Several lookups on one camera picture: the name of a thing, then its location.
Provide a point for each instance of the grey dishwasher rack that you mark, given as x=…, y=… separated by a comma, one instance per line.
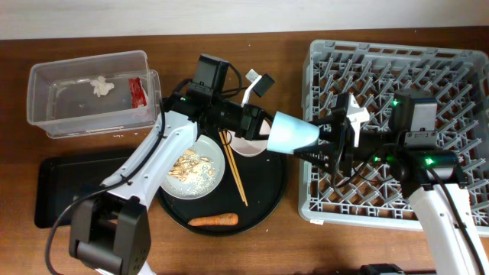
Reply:
x=373, y=73

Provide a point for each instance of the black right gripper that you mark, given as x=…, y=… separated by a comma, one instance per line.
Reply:
x=341, y=153

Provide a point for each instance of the pink bowl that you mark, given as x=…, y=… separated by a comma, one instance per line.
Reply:
x=245, y=147

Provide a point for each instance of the white tissue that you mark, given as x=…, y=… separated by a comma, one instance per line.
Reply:
x=101, y=87

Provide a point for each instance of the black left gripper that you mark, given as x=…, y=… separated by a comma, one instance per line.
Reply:
x=247, y=128

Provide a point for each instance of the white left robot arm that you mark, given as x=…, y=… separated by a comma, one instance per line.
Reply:
x=109, y=229

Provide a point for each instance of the wooden chopstick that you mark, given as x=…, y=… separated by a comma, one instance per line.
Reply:
x=232, y=164
x=234, y=168

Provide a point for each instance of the grey plate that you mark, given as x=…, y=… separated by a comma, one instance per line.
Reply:
x=205, y=146

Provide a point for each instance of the red snack wrapper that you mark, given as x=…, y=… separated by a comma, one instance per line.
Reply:
x=138, y=95

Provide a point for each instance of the peanut shells and rice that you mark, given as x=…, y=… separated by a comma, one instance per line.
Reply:
x=192, y=168

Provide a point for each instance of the clear plastic waste bin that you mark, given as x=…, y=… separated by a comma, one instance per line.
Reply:
x=61, y=101

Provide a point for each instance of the blue cup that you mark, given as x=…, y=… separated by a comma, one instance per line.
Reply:
x=288, y=133

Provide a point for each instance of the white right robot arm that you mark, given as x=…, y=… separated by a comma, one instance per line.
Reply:
x=432, y=180

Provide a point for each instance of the orange carrot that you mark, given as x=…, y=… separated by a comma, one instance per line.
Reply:
x=227, y=219

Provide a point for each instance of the round black serving tray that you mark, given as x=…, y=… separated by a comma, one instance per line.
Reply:
x=264, y=178

